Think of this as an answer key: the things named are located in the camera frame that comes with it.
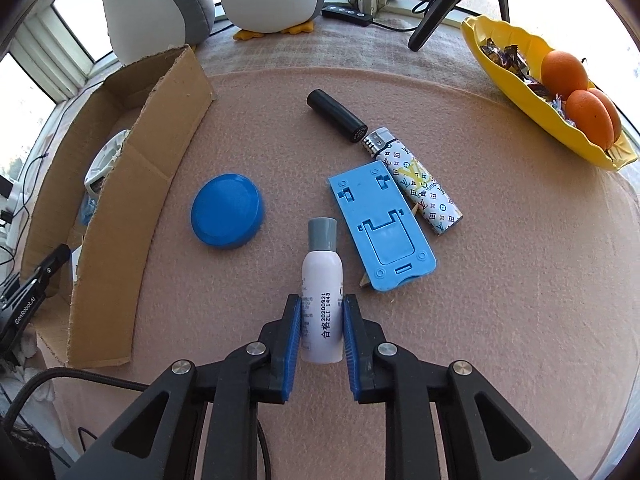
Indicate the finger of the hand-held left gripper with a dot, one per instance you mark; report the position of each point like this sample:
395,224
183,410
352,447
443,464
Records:
50,262

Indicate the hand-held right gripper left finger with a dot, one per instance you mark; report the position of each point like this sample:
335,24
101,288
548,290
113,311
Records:
292,345

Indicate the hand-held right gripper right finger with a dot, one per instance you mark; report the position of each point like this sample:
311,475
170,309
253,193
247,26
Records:
350,345

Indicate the white bottle with grey cap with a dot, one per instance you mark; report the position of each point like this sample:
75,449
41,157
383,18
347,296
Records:
322,285

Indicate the white round travel adapter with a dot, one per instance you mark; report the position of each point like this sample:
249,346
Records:
105,160

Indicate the blue phone stand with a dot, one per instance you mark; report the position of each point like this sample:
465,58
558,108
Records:
380,230

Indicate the brown cardboard box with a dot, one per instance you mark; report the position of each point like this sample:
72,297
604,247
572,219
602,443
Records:
130,170

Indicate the blue round lid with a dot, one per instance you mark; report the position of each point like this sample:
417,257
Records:
227,210

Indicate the white patterned lighter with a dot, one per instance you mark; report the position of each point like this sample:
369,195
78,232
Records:
415,185

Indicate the person's left hand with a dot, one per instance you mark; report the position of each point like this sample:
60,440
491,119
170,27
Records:
30,380

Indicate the white power strip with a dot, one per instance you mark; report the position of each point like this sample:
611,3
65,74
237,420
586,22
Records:
15,205

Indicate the black cylindrical tube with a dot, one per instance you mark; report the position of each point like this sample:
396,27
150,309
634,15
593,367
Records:
335,115

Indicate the large penguin plush toy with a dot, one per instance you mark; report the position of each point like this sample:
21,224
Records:
150,5

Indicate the yellow plastic bowl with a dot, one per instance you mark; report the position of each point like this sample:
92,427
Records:
515,95

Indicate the beige plaid cloth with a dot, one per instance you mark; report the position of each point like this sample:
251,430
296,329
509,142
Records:
350,45

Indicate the pile of wrapped candies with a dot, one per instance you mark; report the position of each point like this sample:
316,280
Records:
505,57

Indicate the orange fruit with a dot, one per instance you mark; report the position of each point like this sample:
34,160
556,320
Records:
614,110
564,72
590,117

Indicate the black inline remote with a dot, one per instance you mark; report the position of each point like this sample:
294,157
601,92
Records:
347,14

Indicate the black tripod stand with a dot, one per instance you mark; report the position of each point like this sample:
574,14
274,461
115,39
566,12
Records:
435,10

